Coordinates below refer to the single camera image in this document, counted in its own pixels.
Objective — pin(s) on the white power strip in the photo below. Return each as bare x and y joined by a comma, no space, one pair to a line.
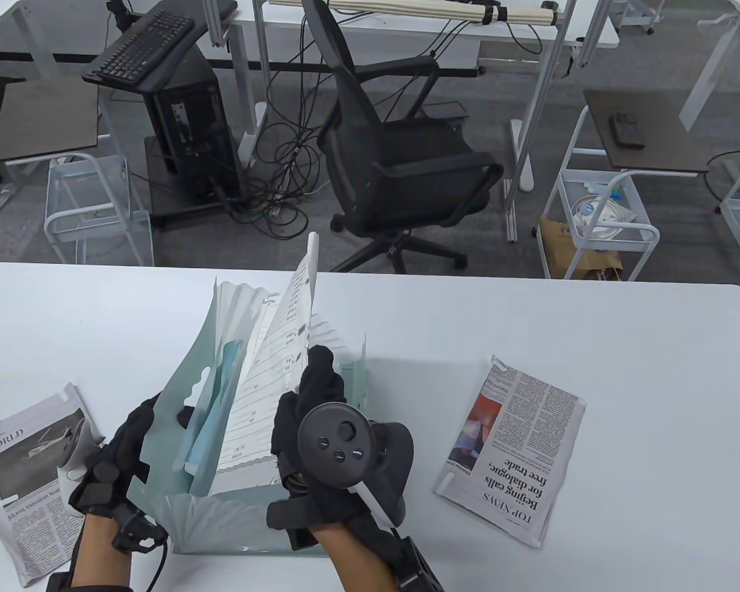
251,139

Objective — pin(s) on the dark brown board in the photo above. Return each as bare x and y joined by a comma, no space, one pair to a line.
43,117
653,132

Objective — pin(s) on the person's right hand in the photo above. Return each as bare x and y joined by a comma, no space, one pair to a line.
320,382

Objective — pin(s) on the person's left forearm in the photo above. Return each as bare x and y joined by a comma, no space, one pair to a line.
98,549

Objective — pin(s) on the newspaper with airplane photo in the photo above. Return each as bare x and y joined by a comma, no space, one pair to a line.
24,487

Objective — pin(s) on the person's right forearm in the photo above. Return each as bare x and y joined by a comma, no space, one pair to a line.
357,561

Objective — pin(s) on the black computer stand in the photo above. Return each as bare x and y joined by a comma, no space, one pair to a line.
172,213

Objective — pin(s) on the white printed form document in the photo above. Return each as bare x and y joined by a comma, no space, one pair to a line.
265,394

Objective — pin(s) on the small black device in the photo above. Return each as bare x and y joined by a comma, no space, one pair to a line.
627,129

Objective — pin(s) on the white desk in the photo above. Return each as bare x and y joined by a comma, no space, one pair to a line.
6,12
394,34

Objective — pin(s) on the newspaper with red photo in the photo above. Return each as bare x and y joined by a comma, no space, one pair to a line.
512,444

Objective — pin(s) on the black office chair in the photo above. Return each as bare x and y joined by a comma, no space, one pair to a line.
401,160

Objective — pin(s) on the person's left hand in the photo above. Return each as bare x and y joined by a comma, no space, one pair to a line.
108,475

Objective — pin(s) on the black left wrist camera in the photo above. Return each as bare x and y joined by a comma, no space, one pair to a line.
132,527

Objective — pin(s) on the light blue paper sheet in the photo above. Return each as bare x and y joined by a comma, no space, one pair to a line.
209,425

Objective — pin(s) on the black keyboard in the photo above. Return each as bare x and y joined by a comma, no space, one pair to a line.
139,49

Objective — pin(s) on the black computer tower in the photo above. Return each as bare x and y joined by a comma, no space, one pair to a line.
191,129

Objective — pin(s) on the brown paper bag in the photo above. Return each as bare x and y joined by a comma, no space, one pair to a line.
558,253

